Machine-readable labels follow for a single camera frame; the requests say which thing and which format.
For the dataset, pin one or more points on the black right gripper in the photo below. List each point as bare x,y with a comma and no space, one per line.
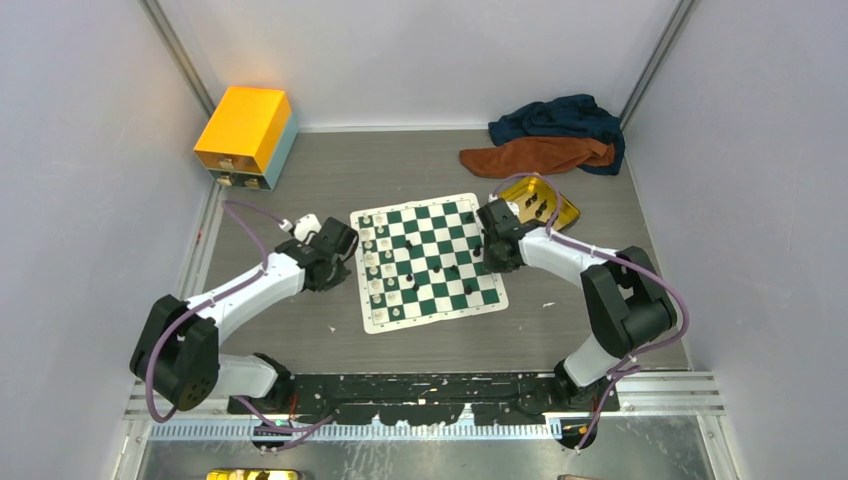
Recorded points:
491,264

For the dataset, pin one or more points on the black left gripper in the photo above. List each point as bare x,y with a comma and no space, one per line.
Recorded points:
338,278

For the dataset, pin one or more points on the gold metal tin tray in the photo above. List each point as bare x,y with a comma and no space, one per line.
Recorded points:
531,197

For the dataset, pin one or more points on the green white chess mat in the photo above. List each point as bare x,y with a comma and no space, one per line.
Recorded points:
430,240

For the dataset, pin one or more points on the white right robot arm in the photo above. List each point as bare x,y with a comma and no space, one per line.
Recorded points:
627,305

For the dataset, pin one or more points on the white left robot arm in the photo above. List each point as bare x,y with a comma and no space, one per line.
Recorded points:
178,353

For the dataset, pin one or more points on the orange brown cloth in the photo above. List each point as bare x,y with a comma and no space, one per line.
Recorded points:
543,155

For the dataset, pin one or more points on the yellow teal drawer box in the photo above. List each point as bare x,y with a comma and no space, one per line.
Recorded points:
248,138

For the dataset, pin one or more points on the dark blue cloth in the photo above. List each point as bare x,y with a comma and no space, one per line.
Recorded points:
577,116

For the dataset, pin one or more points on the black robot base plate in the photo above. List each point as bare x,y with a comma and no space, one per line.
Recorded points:
499,398

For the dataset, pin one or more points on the aluminium wall rail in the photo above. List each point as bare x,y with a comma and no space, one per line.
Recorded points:
177,51
674,26

